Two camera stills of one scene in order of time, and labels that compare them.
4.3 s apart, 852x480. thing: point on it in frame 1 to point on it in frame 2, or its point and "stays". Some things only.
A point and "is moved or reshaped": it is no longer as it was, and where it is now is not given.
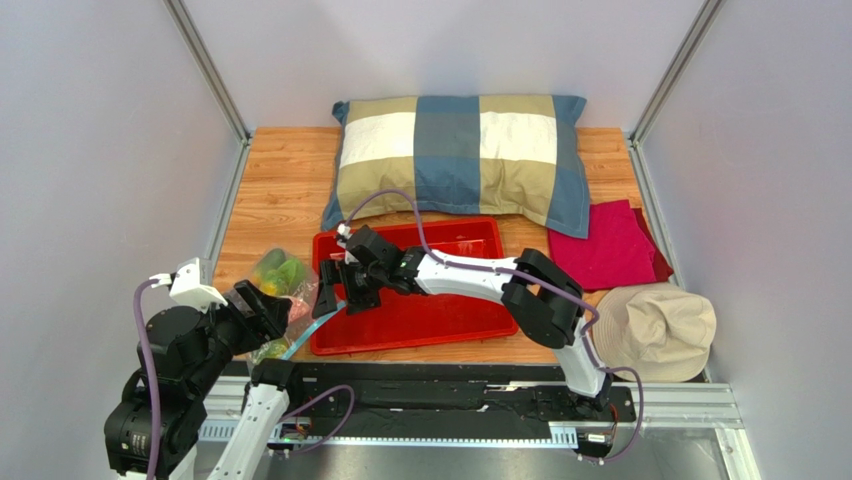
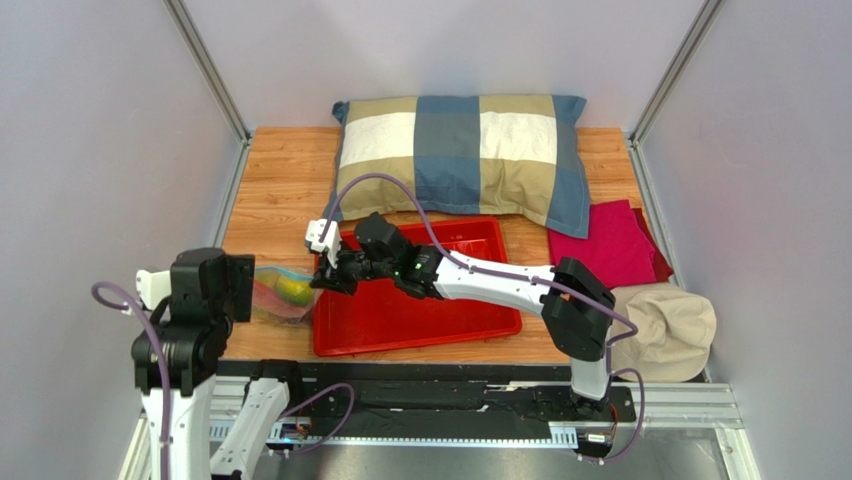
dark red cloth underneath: [662, 267] stays
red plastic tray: [416, 320] stays
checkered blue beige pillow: [510, 156] stays
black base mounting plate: [444, 395] stays
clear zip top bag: [281, 275] is moved or reshaped
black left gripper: [266, 319] to [241, 269]
